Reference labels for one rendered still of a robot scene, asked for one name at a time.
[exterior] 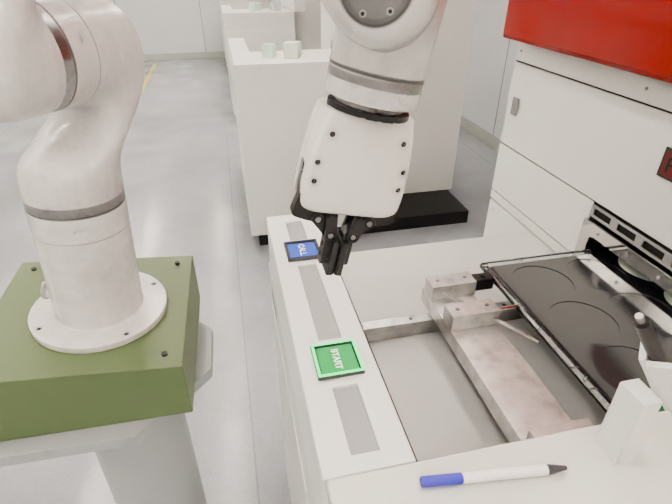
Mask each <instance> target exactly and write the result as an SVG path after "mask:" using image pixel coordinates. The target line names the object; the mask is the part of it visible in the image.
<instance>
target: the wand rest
mask: <svg viewBox="0 0 672 504"><path fill-rule="evenodd" d="M638 360H639V362H640V364H641V366H642V369H643V371H644V373H645V376H646V378H647V380H648V383H649V385H650V387H651V388H650V389H649V388H648V387H647V386H646V385H645V384H644V383H643V382H642V381H641V380H640V379H639V378H637V379H632V380H627V381H622V382H620V384H619V386H618V388H617V391H616V393H615V395H614V398H613V400H612V402H611V404H610V407H609V409H608V411H607V413H606V416H605V418H604V420H603V423H602V425H601V427H600V429H599V432H598V434H597V436H596V439H595V442H596V444H597V445H598V446H599V447H600V449H601V450H602V451H603V452H604V454H605V455H606V456H607V457H608V459H609V460H610V461H611V463H612V464H613V465H614V466H617V465H621V464H626V463H630V462H632V461H633V459H634V457H635V455H636V453H637V451H638V450H639V448H640V446H641V444H642V442H643V440H644V438H645V436H646V434H647V432H648V430H649V428H650V427H651V425H652V423H653V421H654V419H655V417H656V415H657V413H658V411H659V409H660V407H661V405H662V406H663V408H664V410H668V411H669V412H670V413H671V414H672V363H667V362H656V361H649V358H648V356H647V354H646V352H645V349H644V347H643V345H642V343H641V341H640V349H639V358H638Z"/></svg>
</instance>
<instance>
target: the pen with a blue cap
mask: <svg viewBox="0 0 672 504"><path fill-rule="evenodd" d="M564 470H567V466H565V465H554V464H538V465H527V466H517V467H507V468H497V469H487V470H477V471H467V472H457V473H447V474H437V475H427V476H421V477H420V485H421V487H422V488H429V487H439V486H449V485H459V484H469V483H478V482H488V481H498V480H508V479H518V478H528V477H537V476H547V475H551V474H554V473H558V472H561V471H564Z"/></svg>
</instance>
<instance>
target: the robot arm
mask: <svg viewBox="0 0 672 504"><path fill-rule="evenodd" d="M321 1H322V3H323V5H324V7H325V9H326V10H327V12H328V14H329V15H330V17H331V19H332V20H333V22H334V23H335V25H336V27H335V33H334V38H333V43H332V48H331V54H330V60H329V65H328V70H327V76H326V81H325V86H324V89H325V90H326V91H327V92H328V93H330V94H329V95H328V97H327V98H318V100H317V102H316V105H315V107H314V110H313V112H312V115H311V118H310V121H309V124H308V127H307V131H306V134H305V138H304V141H303V145H302V149H301V153H300V157H299V161H298V165H297V169H296V174H295V181H294V187H295V190H296V191H297V192H296V194H295V196H294V199H293V201H292V203H291V205H290V210H291V213H292V215H293V216H295V217H298V218H301V219H304V220H307V221H308V220H309V221H312V222H313V223H314V224H315V226H316V227H317V228H318V229H319V230H320V232H321V233H322V237H321V241H320V246H319V250H318V262H319V263H322V266H323V269H324V271H325V274H326V275H332V274H333V273H334V275H336V276H341V273H342V270H343V266H344V265H347V263H348V260H349V256H350V252H351V248H352V244H353V243H355V242H357V241H358V239H359V237H360V235H362V234H363V233H365V232H366V231H368V230H369V229H371V228H372V227H373V226H376V227H377V226H384V225H390V224H392V223H393V222H394V214H395V213H396V212H397V210H398V208H399V205H400V203H401V199H402V196H403V192H404V188H405V184H406V180H407V175H408V170H409V165H410V159H411V152H412V144H413V133H414V119H413V118H412V117H411V116H410V114H409V112H413V111H415V110H416V108H417V105H418V101H419V99H420V97H421V94H422V87H423V84H424V81H425V78H426V74H427V71H428V67H429V64H430V60H431V57H432V53H433V50H434V46H435V43H436V39H437V36H438V32H439V29H440V25H441V21H442V18H443V14H444V11H445V7H446V4H447V0H321ZM144 75H145V64H144V55H143V50H142V46H141V43H140V39H139V37H138V34H137V32H136V30H135V28H134V26H133V24H132V22H131V21H130V19H129V18H128V17H127V15H126V14H125V13H124V12H123V11H122V10H121V9H120V8H118V7H117V6H116V5H114V4H113V3H111V2H110V1H108V0H0V123H9V122H19V121H25V120H28V119H32V118H36V117H40V116H43V115H46V114H48V116H47V117H46V119H45V121H44V122H43V124H42V126H41V127H40V129H39V130H38V132H37V133H36V135H35V136H34V137H33V139H32V140H31V141H30V143H29V144H28V145H27V147H26V148H25V149H24V151H23V152H22V154H21V155H20V157H19V159H18V161H17V163H16V167H15V175H16V182H17V186H18V190H19V194H20V198H21V201H22V204H23V207H24V211H25V214H26V218H27V221H28V225H29V228H30V231H31V235H32V238H33V241H34V245H35V248H36V251H37V255H38V258H39V261H40V265H41V268H42V272H43V275H44V278H45V281H44V282H43V283H42V284H41V291H40V294H41V297H40V298H39V299H38V300H37V301H36V302H35V303H34V305H33V306H32V308H31V310H30V312H29V315H28V326H29V329H30V332H31V335H32V336H33V338H34V339H35V340H36V341H37V342H38V343H39V344H41V345H42V346H44V347H46V348H48V349H51V350H54V351H58V352H63V353H71V354H87V353H95V352H101V351H106V350H110V349H114V348H117V347H120V346H123V345H126V344H128V343H130V342H132V341H134V340H136V339H138V338H140V337H141V336H143V335H145V334H146V333H148V332H149V331H150V330H151V329H153V328H154V327H155V326H156V325H157V324H158V323H159V322H160V320H161V319H162V317H163V316H164V314H165V312H166V309H167V304H168V299H167V293H166V290H165V288H164V286H163V285H162V284H161V283H160V282H159V281H158V280H157V279H155V278H154V277H152V276H150V275H147V274H145V273H142V272H139V271H138V265H137V259H136V253H135V247H134V242H133V236H132V230H131V224H130V218H129V211H128V205H127V199H126V194H125V188H124V182H123V176H122V171H121V152H122V148H123V144H124V141H125V139H126V136H127V133H128V131H129V128H130V126H131V123H132V120H133V118H134V115H135V112H136V109H137V106H138V103H139V100H140V96H141V93H142V89H143V83H144ZM338 214H339V215H346V216H345V218H344V221H343V223H342V227H341V228H340V229H337V224H338Z"/></svg>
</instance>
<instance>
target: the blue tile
mask: <svg viewBox="0 0 672 504"><path fill-rule="evenodd" d="M287 247H288V251H289V255H290V258H293V257H302V256H310V255H318V252H317V249H316V247H315V244H314V242H306V243H297V244H288V245H287Z"/></svg>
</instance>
